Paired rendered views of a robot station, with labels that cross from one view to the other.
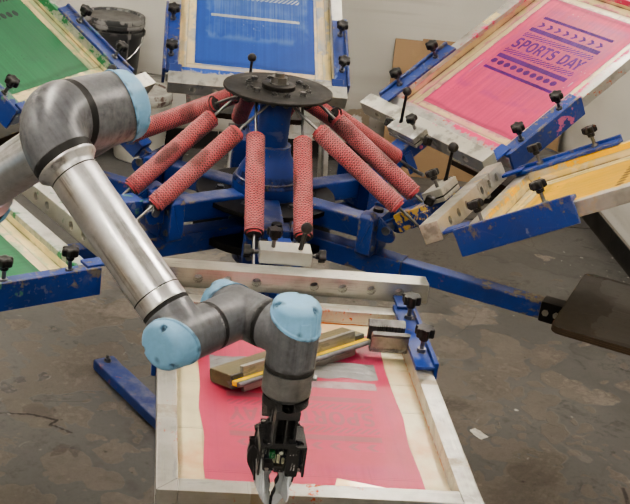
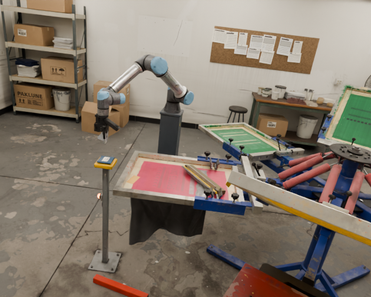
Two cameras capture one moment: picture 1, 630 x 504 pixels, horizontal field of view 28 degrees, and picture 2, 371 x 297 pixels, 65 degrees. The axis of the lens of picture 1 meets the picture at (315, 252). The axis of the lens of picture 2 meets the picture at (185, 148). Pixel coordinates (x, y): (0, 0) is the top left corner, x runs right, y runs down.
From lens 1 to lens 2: 310 cm
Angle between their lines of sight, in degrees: 90
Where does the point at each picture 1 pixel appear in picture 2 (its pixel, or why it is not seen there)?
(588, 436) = not seen: outside the picture
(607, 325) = not seen: hidden behind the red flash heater
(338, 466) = (145, 178)
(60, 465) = (294, 254)
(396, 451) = (152, 189)
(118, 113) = (148, 62)
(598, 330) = not seen: hidden behind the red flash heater
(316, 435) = (162, 178)
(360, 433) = (162, 185)
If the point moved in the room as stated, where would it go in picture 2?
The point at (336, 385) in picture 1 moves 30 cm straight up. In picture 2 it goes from (191, 187) to (197, 145)
